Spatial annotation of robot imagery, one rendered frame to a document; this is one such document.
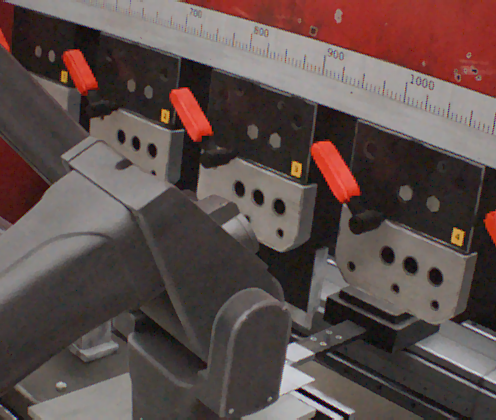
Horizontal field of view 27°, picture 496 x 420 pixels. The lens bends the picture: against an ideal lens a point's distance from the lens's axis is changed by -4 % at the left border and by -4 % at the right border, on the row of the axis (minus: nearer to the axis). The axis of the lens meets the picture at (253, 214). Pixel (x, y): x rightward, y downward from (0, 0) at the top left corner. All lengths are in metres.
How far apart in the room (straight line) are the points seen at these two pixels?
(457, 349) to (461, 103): 0.52
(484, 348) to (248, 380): 0.87
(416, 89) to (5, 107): 0.37
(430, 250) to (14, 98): 0.40
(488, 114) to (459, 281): 0.16
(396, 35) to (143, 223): 0.53
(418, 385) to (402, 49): 0.56
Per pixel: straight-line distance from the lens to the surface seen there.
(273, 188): 1.08
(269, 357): 0.55
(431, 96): 0.95
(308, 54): 1.03
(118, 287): 0.50
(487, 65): 0.91
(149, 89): 1.21
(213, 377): 0.54
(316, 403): 1.17
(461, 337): 1.41
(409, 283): 0.99
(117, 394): 1.15
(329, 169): 0.98
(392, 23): 0.97
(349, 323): 1.35
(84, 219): 0.49
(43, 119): 0.90
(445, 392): 1.36
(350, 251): 1.03
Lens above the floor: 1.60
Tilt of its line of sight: 21 degrees down
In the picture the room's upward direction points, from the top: 7 degrees clockwise
